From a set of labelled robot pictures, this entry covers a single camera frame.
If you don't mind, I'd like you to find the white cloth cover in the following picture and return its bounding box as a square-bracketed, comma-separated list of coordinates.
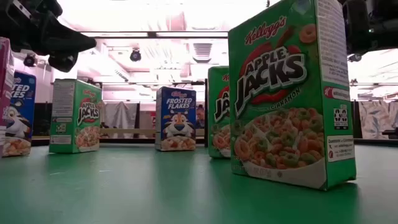
[104, 101, 140, 130]

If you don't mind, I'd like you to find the pink Raisin Bran cereal box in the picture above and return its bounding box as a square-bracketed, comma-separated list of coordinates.
[0, 36, 15, 158]

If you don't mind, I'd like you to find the black table frame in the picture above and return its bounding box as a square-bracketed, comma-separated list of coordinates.
[30, 136, 398, 146]

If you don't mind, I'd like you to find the green table mat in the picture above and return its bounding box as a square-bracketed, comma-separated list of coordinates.
[0, 142, 398, 224]

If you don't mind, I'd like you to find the person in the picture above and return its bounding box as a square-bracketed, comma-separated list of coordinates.
[195, 104, 206, 129]

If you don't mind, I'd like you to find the leaf patterned curtain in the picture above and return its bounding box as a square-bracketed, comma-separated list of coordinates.
[359, 100, 398, 140]

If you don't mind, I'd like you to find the black shelf end frame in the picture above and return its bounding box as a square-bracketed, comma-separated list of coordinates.
[203, 78, 209, 147]

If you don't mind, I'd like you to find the blue Frosted Flakes cereal box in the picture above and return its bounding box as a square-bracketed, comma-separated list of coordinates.
[2, 70, 37, 157]
[154, 86, 197, 152]

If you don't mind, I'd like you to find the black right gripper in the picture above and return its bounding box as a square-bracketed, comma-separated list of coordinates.
[343, 0, 379, 55]

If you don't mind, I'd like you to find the green Apple Jacks cereal box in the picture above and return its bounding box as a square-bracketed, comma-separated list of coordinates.
[228, 0, 358, 191]
[49, 78, 103, 154]
[207, 65, 233, 159]

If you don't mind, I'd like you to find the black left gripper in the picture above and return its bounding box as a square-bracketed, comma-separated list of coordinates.
[0, 0, 97, 73]

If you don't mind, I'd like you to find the black background post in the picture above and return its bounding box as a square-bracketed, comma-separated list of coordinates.
[351, 99, 363, 140]

